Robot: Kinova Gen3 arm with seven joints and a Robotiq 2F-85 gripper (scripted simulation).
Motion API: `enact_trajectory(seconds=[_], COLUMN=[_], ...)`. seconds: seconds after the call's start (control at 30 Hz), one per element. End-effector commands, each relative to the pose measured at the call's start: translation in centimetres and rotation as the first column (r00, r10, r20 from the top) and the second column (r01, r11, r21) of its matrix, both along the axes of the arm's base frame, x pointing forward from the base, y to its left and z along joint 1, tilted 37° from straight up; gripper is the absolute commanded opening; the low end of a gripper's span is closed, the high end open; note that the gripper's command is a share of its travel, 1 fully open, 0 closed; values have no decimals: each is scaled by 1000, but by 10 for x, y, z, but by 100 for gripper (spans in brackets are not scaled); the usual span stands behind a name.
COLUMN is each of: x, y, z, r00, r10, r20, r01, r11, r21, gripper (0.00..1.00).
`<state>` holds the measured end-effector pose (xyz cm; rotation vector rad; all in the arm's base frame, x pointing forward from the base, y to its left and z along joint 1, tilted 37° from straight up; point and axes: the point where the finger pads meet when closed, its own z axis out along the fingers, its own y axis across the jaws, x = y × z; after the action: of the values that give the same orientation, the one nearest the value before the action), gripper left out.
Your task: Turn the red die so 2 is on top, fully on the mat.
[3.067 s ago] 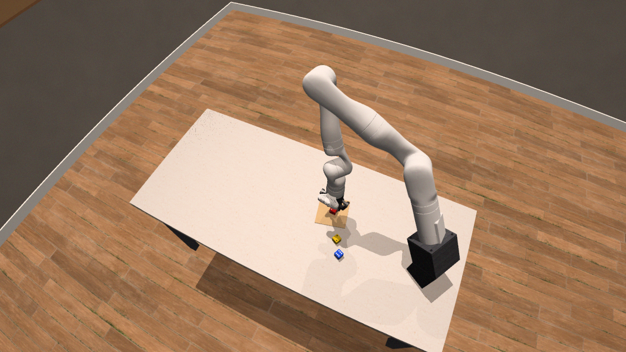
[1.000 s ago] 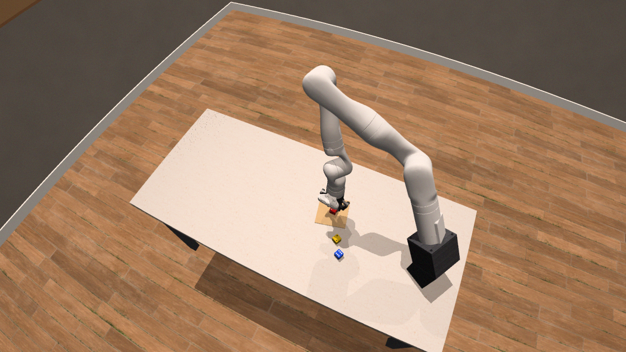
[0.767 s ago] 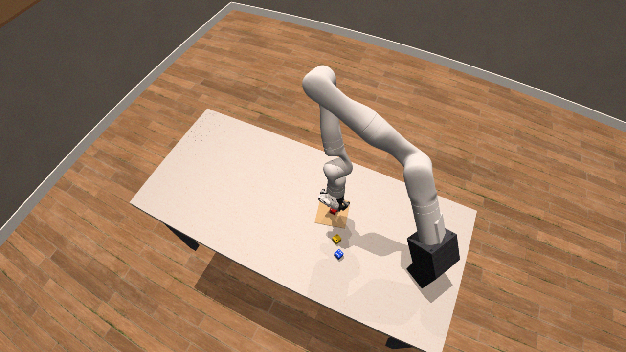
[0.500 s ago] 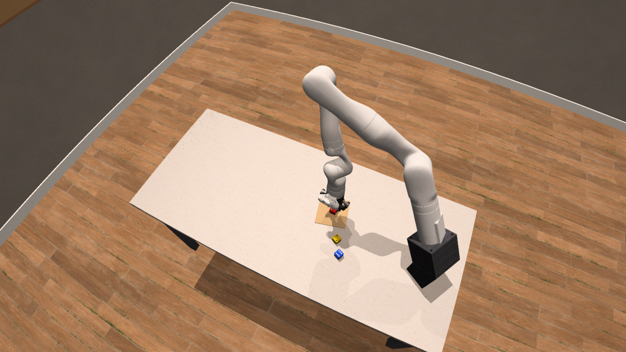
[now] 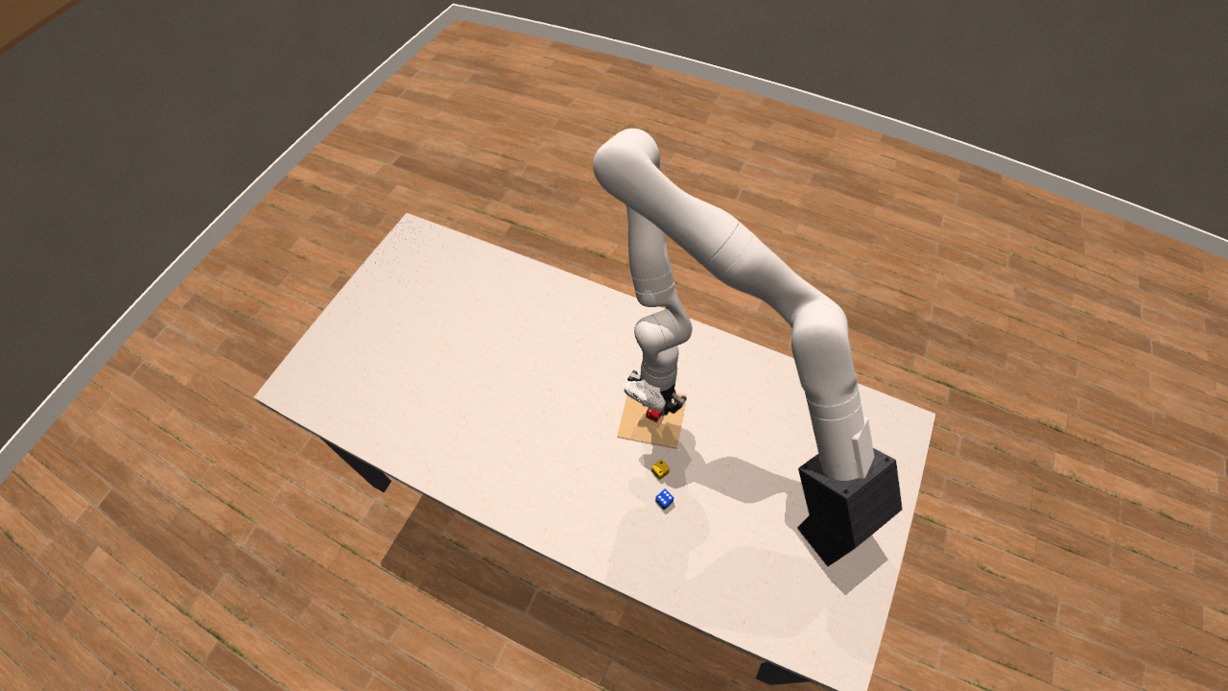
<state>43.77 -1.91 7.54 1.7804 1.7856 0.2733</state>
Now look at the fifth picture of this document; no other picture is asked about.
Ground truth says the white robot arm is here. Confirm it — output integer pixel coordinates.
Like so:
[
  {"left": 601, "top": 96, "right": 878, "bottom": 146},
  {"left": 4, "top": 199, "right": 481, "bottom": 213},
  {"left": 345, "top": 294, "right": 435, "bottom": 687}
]
[{"left": 593, "top": 129, "right": 874, "bottom": 481}]

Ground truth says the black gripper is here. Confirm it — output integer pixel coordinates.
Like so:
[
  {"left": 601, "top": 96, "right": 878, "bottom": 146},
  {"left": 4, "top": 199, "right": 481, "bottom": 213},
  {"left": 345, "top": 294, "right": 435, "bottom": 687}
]
[{"left": 628, "top": 369, "right": 686, "bottom": 417}]

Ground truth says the tan flat mat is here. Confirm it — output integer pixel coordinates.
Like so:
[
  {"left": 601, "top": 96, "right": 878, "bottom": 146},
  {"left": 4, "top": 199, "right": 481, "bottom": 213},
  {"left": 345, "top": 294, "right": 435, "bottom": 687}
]
[{"left": 616, "top": 396, "right": 685, "bottom": 449}]

